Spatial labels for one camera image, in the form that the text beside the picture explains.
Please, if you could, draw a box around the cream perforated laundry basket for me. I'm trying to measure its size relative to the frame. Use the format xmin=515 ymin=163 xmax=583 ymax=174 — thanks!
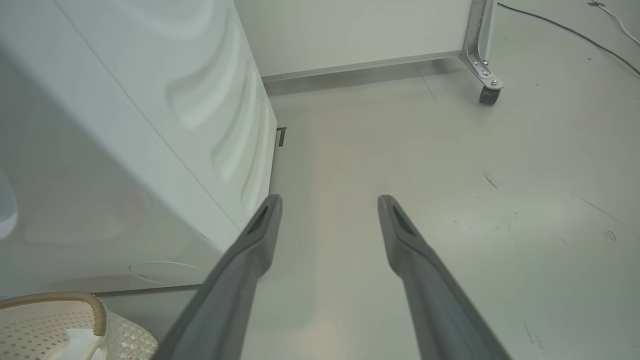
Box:
xmin=0 ymin=291 xmax=160 ymax=360

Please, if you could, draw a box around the black floor cable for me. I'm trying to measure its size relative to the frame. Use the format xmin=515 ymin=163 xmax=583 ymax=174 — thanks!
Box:
xmin=497 ymin=2 xmax=640 ymax=77

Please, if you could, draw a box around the grey metal stand leg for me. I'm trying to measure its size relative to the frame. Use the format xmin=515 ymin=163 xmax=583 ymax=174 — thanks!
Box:
xmin=459 ymin=0 xmax=505 ymax=92

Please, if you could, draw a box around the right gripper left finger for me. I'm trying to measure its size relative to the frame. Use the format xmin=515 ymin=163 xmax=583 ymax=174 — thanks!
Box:
xmin=152 ymin=194 xmax=284 ymax=360

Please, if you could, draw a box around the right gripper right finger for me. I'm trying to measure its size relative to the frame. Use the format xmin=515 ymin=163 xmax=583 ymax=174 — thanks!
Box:
xmin=377 ymin=194 xmax=511 ymax=360

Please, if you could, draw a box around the white partition panel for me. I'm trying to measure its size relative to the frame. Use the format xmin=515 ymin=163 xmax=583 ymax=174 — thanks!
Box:
xmin=234 ymin=0 xmax=482 ymax=84

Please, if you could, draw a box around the white floor cable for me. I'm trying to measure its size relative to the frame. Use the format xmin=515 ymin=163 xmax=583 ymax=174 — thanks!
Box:
xmin=588 ymin=0 xmax=640 ymax=49

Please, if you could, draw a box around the white front-load washing machine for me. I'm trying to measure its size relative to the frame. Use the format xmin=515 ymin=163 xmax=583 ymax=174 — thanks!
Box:
xmin=0 ymin=0 xmax=279 ymax=299

